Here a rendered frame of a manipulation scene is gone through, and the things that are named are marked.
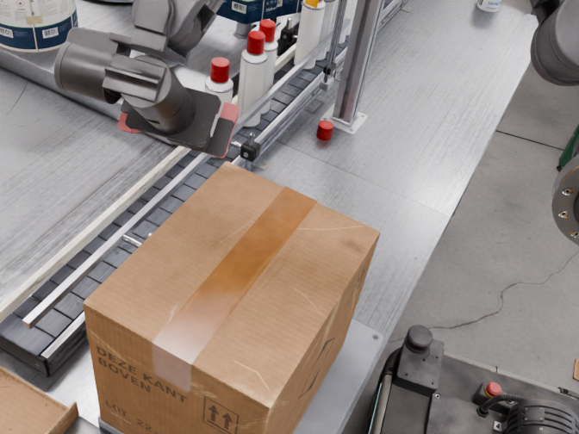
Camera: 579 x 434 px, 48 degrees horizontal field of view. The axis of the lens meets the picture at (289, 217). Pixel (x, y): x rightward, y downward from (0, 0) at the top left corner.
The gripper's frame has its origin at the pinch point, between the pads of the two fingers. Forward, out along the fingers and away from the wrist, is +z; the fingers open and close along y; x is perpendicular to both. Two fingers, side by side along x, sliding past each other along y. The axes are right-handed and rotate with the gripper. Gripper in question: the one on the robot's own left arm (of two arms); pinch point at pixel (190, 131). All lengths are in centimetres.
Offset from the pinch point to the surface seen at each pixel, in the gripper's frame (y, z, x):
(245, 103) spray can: 4.8, 43.7, -16.9
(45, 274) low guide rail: 19.1, 13.3, 24.8
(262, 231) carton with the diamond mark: -13.3, -1.1, 10.2
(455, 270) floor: -60, 159, -7
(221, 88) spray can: 6.2, 28.5, -14.5
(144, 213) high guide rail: 8.8, 17.9, 11.4
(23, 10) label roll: 57, 43, -24
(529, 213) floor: -86, 187, -41
